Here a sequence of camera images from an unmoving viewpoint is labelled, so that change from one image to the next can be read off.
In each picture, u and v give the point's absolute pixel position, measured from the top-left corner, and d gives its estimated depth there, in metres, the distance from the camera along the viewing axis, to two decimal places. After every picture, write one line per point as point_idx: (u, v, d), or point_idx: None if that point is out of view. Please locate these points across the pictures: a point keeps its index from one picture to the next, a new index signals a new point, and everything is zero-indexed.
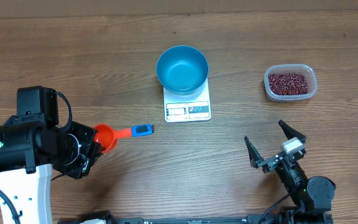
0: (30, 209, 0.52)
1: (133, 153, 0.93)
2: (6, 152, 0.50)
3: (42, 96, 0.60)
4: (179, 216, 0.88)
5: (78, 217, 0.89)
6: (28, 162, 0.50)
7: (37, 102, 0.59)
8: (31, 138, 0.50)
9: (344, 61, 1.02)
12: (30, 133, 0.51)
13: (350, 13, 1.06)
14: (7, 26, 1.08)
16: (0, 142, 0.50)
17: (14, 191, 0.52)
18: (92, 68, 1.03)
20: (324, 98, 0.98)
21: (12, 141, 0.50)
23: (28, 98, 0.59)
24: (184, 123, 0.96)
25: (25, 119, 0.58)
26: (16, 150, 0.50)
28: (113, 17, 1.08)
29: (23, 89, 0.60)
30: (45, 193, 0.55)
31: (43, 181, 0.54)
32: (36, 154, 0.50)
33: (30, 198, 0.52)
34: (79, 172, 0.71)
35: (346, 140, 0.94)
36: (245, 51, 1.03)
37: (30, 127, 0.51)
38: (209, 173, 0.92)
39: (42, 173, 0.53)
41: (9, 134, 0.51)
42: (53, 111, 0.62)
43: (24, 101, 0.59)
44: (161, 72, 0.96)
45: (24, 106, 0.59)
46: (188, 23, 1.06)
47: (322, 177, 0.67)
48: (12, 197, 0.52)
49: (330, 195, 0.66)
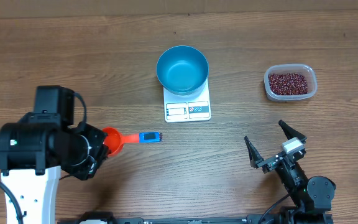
0: (35, 210, 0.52)
1: (133, 153, 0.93)
2: (19, 150, 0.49)
3: (60, 97, 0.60)
4: (179, 216, 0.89)
5: (78, 217, 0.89)
6: (39, 164, 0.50)
7: (55, 102, 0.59)
8: (44, 140, 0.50)
9: (344, 61, 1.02)
12: (44, 134, 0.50)
13: (350, 13, 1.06)
14: (7, 25, 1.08)
16: (13, 140, 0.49)
17: (21, 191, 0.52)
18: (92, 68, 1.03)
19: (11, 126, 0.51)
20: (324, 98, 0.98)
21: (26, 140, 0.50)
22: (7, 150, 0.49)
23: (46, 97, 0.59)
24: (184, 123, 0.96)
25: (40, 118, 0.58)
26: (29, 150, 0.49)
28: (113, 16, 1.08)
29: (42, 88, 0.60)
30: (51, 195, 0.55)
31: (50, 183, 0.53)
32: (48, 156, 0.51)
33: (36, 200, 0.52)
34: (86, 173, 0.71)
35: (346, 140, 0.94)
36: (245, 51, 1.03)
37: (45, 129, 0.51)
38: (209, 173, 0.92)
39: (51, 175, 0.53)
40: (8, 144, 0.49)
41: (23, 132, 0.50)
42: (68, 111, 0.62)
43: (41, 100, 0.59)
44: (161, 73, 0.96)
45: (41, 104, 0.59)
46: (188, 23, 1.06)
47: (321, 177, 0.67)
48: (18, 196, 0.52)
49: (330, 195, 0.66)
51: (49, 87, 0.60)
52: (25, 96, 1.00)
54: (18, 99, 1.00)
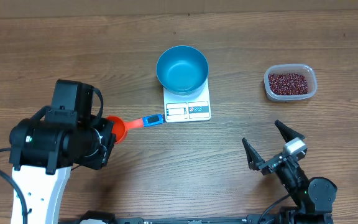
0: (40, 209, 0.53)
1: (134, 153, 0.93)
2: (33, 147, 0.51)
3: (78, 95, 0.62)
4: (179, 216, 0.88)
5: (78, 217, 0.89)
6: (50, 163, 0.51)
7: (73, 99, 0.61)
8: (59, 140, 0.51)
9: (344, 61, 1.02)
12: (59, 134, 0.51)
13: (350, 13, 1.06)
14: (7, 25, 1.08)
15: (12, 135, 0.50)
16: (28, 137, 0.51)
17: (29, 188, 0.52)
18: (92, 68, 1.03)
19: (29, 122, 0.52)
20: (324, 98, 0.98)
21: (41, 138, 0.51)
22: (21, 145, 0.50)
23: (66, 93, 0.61)
24: (184, 123, 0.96)
25: (58, 114, 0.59)
26: (44, 148, 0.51)
28: (113, 16, 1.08)
29: (63, 83, 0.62)
30: (57, 195, 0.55)
31: (58, 183, 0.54)
32: (60, 157, 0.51)
33: (42, 199, 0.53)
34: (99, 163, 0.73)
35: (346, 140, 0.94)
36: (245, 51, 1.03)
37: (61, 130, 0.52)
38: (209, 173, 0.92)
39: (60, 177, 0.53)
40: (23, 140, 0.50)
41: (40, 130, 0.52)
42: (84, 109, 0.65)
43: (61, 95, 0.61)
44: (161, 73, 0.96)
45: (59, 99, 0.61)
46: (188, 23, 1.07)
47: (323, 180, 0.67)
48: (25, 193, 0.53)
49: (332, 197, 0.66)
51: (69, 83, 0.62)
52: (25, 96, 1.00)
54: (18, 99, 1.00)
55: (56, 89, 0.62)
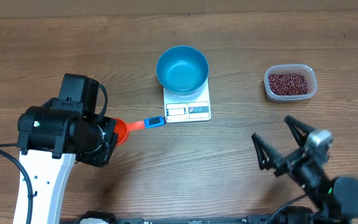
0: (46, 192, 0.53)
1: (134, 153, 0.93)
2: (41, 132, 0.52)
3: (85, 88, 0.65)
4: (179, 216, 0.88)
5: (78, 217, 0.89)
6: (56, 147, 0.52)
7: (79, 93, 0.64)
8: (66, 126, 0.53)
9: (344, 61, 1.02)
12: (66, 121, 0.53)
13: (350, 13, 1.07)
14: (7, 25, 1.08)
15: (21, 120, 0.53)
16: (37, 122, 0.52)
17: (35, 172, 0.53)
18: (92, 68, 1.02)
19: (38, 109, 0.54)
20: (324, 99, 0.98)
21: (49, 123, 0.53)
22: (30, 130, 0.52)
23: (73, 86, 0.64)
24: (184, 123, 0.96)
25: (64, 104, 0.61)
26: (51, 133, 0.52)
28: (113, 17, 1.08)
29: (70, 76, 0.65)
30: (62, 182, 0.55)
31: (64, 169, 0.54)
32: (66, 141, 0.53)
33: (48, 182, 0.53)
34: (102, 160, 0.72)
35: (346, 140, 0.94)
36: (245, 51, 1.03)
37: (68, 116, 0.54)
38: (209, 173, 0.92)
39: (66, 162, 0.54)
40: (32, 125, 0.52)
41: (48, 116, 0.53)
42: (89, 102, 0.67)
43: (68, 88, 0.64)
44: (161, 73, 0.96)
45: (67, 91, 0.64)
46: (188, 23, 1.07)
47: (351, 178, 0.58)
48: (32, 177, 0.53)
49: None
51: (78, 76, 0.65)
52: (25, 96, 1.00)
54: (18, 99, 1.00)
55: (63, 83, 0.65)
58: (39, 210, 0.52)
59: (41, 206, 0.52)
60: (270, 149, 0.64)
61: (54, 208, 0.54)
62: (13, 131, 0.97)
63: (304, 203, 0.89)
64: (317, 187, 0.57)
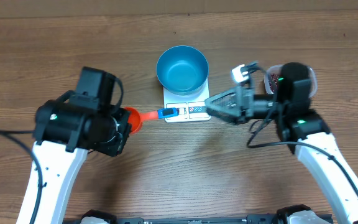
0: (55, 184, 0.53)
1: (134, 153, 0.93)
2: (56, 126, 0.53)
3: (102, 83, 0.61)
4: (179, 216, 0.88)
5: (78, 217, 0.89)
6: (71, 142, 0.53)
7: (96, 87, 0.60)
8: (81, 122, 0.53)
9: (344, 61, 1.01)
12: (82, 117, 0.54)
13: (350, 12, 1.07)
14: (7, 26, 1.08)
15: (40, 112, 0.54)
16: (54, 115, 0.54)
17: (47, 163, 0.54)
18: (92, 68, 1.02)
19: (56, 102, 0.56)
20: (324, 99, 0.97)
21: (65, 117, 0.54)
22: (46, 122, 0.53)
23: (89, 79, 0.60)
24: (184, 123, 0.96)
25: (80, 98, 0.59)
26: (66, 127, 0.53)
28: (113, 17, 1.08)
29: (88, 68, 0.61)
30: (71, 176, 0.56)
31: (75, 163, 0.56)
32: (81, 137, 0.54)
33: (58, 174, 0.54)
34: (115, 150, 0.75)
35: (346, 140, 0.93)
36: (245, 51, 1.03)
37: (84, 113, 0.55)
38: (209, 173, 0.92)
39: (78, 157, 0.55)
40: (49, 117, 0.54)
41: (64, 111, 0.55)
42: (106, 96, 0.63)
43: (85, 82, 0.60)
44: (161, 73, 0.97)
45: (84, 85, 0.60)
46: (188, 23, 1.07)
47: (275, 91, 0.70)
48: (43, 168, 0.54)
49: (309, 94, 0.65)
51: (95, 69, 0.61)
52: (25, 96, 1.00)
54: (18, 99, 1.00)
55: (81, 74, 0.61)
58: (46, 200, 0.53)
59: (48, 198, 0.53)
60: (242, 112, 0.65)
61: (61, 201, 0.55)
62: (12, 131, 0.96)
63: (304, 203, 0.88)
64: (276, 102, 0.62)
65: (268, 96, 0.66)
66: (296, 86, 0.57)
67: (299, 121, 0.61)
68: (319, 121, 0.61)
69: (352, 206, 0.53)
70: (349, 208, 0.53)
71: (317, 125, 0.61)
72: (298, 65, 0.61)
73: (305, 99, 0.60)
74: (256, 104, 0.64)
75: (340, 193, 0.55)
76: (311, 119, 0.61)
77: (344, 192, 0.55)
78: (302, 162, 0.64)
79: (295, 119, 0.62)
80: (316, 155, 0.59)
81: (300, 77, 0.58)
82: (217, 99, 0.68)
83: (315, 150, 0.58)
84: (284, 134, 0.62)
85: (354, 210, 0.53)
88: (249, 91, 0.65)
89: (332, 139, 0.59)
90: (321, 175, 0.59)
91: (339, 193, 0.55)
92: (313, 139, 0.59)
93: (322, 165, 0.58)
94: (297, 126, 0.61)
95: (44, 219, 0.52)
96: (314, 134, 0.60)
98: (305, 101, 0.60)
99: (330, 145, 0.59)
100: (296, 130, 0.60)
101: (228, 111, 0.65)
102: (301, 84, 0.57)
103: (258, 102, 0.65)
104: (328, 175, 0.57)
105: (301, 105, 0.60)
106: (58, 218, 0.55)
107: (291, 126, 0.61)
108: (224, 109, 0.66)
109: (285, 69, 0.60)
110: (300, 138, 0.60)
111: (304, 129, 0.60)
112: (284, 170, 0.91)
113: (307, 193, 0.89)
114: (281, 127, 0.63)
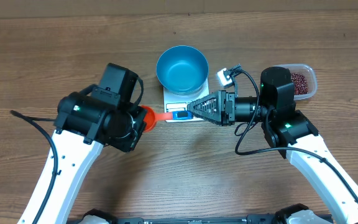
0: (69, 173, 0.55)
1: (134, 153, 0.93)
2: (78, 116, 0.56)
3: (125, 80, 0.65)
4: (179, 216, 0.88)
5: (78, 217, 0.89)
6: (89, 134, 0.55)
7: (118, 83, 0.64)
8: (102, 116, 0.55)
9: (344, 61, 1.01)
12: (104, 112, 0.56)
13: (350, 12, 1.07)
14: (7, 25, 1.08)
15: (63, 102, 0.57)
16: (77, 106, 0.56)
17: (64, 152, 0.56)
18: (92, 68, 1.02)
19: (80, 95, 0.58)
20: (324, 99, 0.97)
21: (87, 110, 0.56)
22: (69, 112, 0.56)
23: (114, 76, 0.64)
24: (184, 123, 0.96)
25: (103, 93, 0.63)
26: (87, 120, 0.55)
28: (113, 17, 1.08)
29: (114, 66, 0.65)
30: (84, 168, 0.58)
31: (90, 156, 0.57)
32: (100, 130, 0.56)
33: (73, 164, 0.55)
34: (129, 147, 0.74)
35: (346, 140, 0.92)
36: (245, 51, 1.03)
37: (106, 107, 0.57)
38: (209, 172, 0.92)
39: (93, 150, 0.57)
40: (73, 108, 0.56)
41: (87, 103, 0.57)
42: (126, 94, 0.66)
43: (109, 78, 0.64)
44: (161, 73, 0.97)
45: (107, 81, 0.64)
46: (188, 23, 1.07)
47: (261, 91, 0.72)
48: (59, 155, 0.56)
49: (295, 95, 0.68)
51: (120, 68, 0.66)
52: (25, 96, 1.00)
54: (18, 99, 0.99)
55: (105, 71, 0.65)
58: (59, 188, 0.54)
59: (61, 186, 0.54)
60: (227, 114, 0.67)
61: (72, 191, 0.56)
62: (12, 131, 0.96)
63: (304, 203, 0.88)
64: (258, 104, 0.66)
65: (251, 101, 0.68)
66: (278, 91, 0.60)
67: (286, 126, 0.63)
68: (306, 122, 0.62)
69: (348, 208, 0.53)
70: (345, 210, 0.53)
71: (304, 127, 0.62)
72: (278, 69, 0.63)
73: (289, 103, 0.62)
74: (238, 109, 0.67)
75: (335, 195, 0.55)
76: (298, 122, 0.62)
77: (339, 194, 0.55)
78: (295, 166, 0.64)
79: (282, 123, 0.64)
80: (307, 158, 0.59)
81: (281, 83, 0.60)
82: (199, 103, 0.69)
83: (306, 154, 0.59)
84: (273, 140, 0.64)
85: (351, 210, 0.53)
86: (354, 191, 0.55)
88: (231, 95, 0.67)
89: (321, 140, 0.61)
90: (314, 178, 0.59)
91: (335, 195, 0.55)
92: (301, 142, 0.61)
93: (314, 168, 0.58)
94: (284, 130, 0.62)
95: (54, 206, 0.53)
96: (302, 136, 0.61)
98: (289, 104, 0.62)
99: (321, 147, 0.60)
100: (283, 135, 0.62)
101: (210, 116, 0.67)
102: (282, 89, 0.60)
103: (240, 106, 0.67)
104: (321, 177, 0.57)
105: (285, 108, 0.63)
106: (67, 208, 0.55)
107: (278, 131, 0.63)
108: (206, 114, 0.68)
109: (266, 74, 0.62)
110: (289, 142, 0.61)
111: (291, 132, 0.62)
112: (284, 169, 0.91)
113: (307, 193, 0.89)
114: (269, 133, 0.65)
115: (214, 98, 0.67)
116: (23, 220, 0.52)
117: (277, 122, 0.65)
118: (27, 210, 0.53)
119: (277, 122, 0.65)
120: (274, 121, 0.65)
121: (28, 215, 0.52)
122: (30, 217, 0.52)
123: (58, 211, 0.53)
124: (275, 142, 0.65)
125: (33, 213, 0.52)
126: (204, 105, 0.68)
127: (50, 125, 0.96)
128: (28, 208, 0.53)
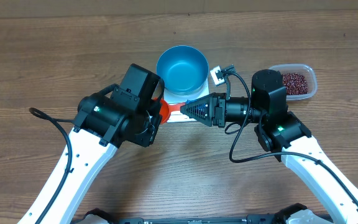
0: (81, 173, 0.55)
1: (133, 153, 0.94)
2: (97, 117, 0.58)
3: (146, 82, 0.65)
4: (179, 216, 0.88)
5: (79, 217, 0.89)
6: (106, 135, 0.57)
7: (140, 85, 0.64)
8: (120, 120, 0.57)
9: (344, 61, 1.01)
12: (122, 116, 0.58)
13: (350, 13, 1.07)
14: (8, 26, 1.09)
15: (85, 101, 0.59)
16: (97, 107, 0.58)
17: (78, 150, 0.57)
18: (92, 68, 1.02)
19: (101, 96, 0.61)
20: (324, 99, 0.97)
21: (107, 112, 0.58)
22: (89, 112, 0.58)
23: (135, 78, 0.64)
24: (184, 123, 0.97)
25: (123, 94, 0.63)
26: (106, 122, 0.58)
28: (113, 17, 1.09)
29: (136, 66, 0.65)
30: (96, 170, 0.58)
31: (103, 158, 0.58)
32: (116, 134, 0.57)
33: (87, 163, 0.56)
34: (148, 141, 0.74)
35: (346, 140, 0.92)
36: (245, 51, 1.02)
37: (125, 112, 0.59)
38: (209, 172, 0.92)
39: (107, 152, 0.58)
40: (92, 108, 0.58)
41: (108, 106, 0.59)
42: (146, 95, 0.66)
43: (131, 79, 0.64)
44: (161, 73, 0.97)
45: (129, 82, 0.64)
46: (189, 23, 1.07)
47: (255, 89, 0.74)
48: (74, 154, 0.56)
49: None
51: (142, 69, 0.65)
52: (25, 96, 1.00)
54: (18, 99, 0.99)
55: (128, 71, 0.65)
58: (69, 185, 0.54)
59: (71, 183, 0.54)
60: (217, 118, 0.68)
61: (81, 191, 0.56)
62: (12, 131, 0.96)
63: (304, 203, 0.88)
64: (249, 107, 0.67)
65: (242, 101, 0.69)
66: (271, 96, 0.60)
67: (279, 129, 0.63)
68: (298, 124, 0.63)
69: (347, 210, 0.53)
70: (345, 212, 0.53)
71: (297, 128, 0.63)
72: (269, 73, 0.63)
73: (283, 106, 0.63)
74: (229, 109, 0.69)
75: (334, 198, 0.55)
76: (291, 125, 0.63)
77: (337, 196, 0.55)
78: (291, 169, 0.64)
79: (274, 127, 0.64)
80: (302, 162, 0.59)
81: (274, 88, 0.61)
82: (192, 107, 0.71)
83: (301, 156, 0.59)
84: (267, 144, 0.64)
85: (350, 211, 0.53)
86: (351, 191, 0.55)
88: (222, 101, 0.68)
89: (314, 142, 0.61)
90: (311, 181, 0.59)
91: (333, 198, 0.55)
92: (296, 145, 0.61)
93: (311, 170, 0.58)
94: (278, 133, 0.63)
95: (61, 203, 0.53)
96: (296, 139, 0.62)
98: (282, 107, 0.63)
99: (316, 150, 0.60)
100: (278, 140, 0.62)
101: (202, 120, 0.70)
102: (275, 94, 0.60)
103: (231, 107, 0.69)
104: (317, 180, 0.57)
105: (278, 112, 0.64)
106: (74, 207, 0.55)
107: (271, 135, 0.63)
108: (199, 119, 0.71)
109: (257, 79, 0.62)
110: (283, 147, 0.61)
111: (285, 136, 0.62)
112: (284, 169, 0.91)
113: (307, 193, 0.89)
114: (263, 137, 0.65)
115: (206, 103, 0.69)
116: (30, 213, 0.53)
117: (269, 126, 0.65)
118: (36, 203, 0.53)
119: (270, 126, 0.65)
120: (266, 125, 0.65)
121: (35, 209, 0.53)
122: (38, 211, 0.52)
123: (64, 210, 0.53)
124: (268, 145, 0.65)
125: (41, 207, 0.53)
126: (196, 108, 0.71)
127: (50, 125, 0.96)
128: (36, 202, 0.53)
